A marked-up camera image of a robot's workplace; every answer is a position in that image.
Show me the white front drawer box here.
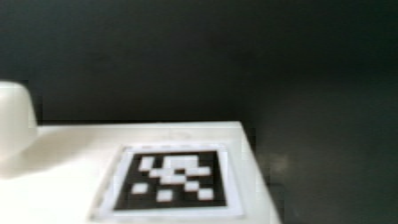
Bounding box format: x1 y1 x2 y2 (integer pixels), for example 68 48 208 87
0 81 283 224

